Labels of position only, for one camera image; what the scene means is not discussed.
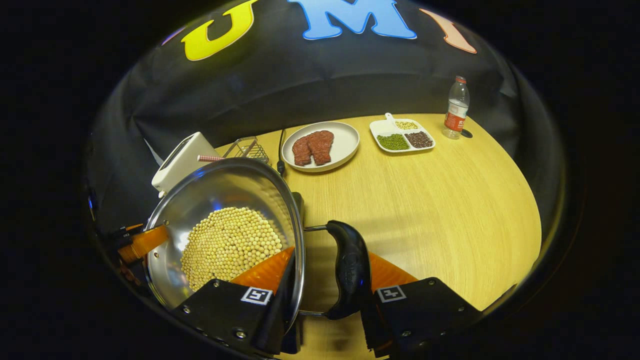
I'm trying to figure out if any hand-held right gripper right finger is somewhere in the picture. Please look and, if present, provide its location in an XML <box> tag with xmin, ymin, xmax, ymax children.
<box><xmin>360</xmin><ymin>251</ymin><xmax>483</xmax><ymax>358</ymax></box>

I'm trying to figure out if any black backdrop cloth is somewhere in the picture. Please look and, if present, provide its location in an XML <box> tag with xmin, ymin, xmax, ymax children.
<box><xmin>87</xmin><ymin>0</ymin><xmax>566</xmax><ymax>236</ymax></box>

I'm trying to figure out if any round white plate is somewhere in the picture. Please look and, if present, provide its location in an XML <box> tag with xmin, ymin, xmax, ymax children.
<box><xmin>281</xmin><ymin>121</ymin><xmax>361</xmax><ymax>174</ymax></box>

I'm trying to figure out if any black induction cooktop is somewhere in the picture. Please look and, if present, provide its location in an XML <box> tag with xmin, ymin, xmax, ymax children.
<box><xmin>291</xmin><ymin>191</ymin><xmax>306</xmax><ymax>228</ymax></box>

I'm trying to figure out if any clear wire-pattern container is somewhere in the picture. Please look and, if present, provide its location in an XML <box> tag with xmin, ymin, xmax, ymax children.
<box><xmin>221</xmin><ymin>136</ymin><xmax>271</xmax><ymax>166</ymax></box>

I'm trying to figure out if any white toaster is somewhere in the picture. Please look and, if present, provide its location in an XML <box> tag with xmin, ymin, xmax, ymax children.
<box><xmin>151</xmin><ymin>131</ymin><xmax>221</xmax><ymax>198</ymax></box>

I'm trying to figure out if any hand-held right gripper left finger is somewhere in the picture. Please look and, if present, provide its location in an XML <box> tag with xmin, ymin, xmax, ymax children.
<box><xmin>172</xmin><ymin>246</ymin><xmax>303</xmax><ymax>356</ymax></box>

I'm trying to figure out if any black power cable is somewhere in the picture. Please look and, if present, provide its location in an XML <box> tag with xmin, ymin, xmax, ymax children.
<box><xmin>276</xmin><ymin>129</ymin><xmax>287</xmax><ymax>177</ymax></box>

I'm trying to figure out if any white divided dish with beans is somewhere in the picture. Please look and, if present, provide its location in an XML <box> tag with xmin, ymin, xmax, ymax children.
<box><xmin>369</xmin><ymin>113</ymin><xmax>436</xmax><ymax>154</ymax></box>

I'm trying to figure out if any pile of soybeans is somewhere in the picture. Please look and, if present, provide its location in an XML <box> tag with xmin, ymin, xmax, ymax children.
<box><xmin>180</xmin><ymin>207</ymin><xmax>283</xmax><ymax>292</ymax></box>

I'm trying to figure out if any clear water bottle red label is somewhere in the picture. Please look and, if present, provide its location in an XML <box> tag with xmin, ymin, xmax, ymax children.
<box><xmin>442</xmin><ymin>75</ymin><xmax>471</xmax><ymax>140</ymax></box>

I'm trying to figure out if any red meat slice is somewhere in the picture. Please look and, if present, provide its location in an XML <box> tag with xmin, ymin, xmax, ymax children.
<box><xmin>292</xmin><ymin>135</ymin><xmax>313</xmax><ymax>167</ymax></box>
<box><xmin>307</xmin><ymin>130</ymin><xmax>335</xmax><ymax>166</ymax></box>

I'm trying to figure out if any steel pot with black handles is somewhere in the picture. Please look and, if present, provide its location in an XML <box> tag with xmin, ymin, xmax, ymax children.
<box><xmin>143</xmin><ymin>157</ymin><xmax>372</xmax><ymax>321</ymax></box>

